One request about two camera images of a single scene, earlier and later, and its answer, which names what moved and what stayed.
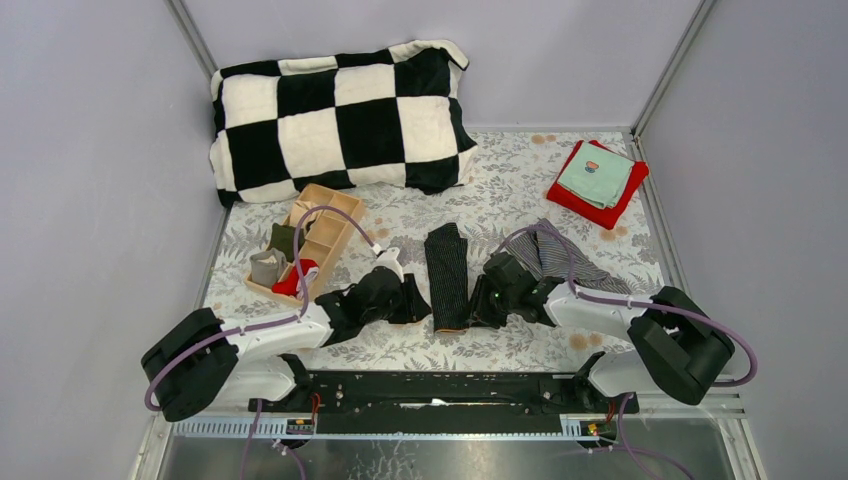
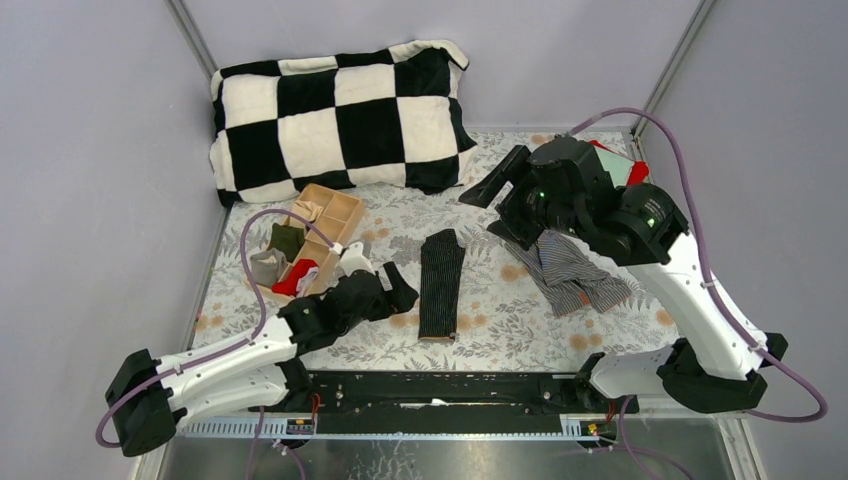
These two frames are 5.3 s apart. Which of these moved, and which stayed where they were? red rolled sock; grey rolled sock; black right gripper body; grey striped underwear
Moved: black right gripper body
Stayed: grey striped underwear; grey rolled sock; red rolled sock
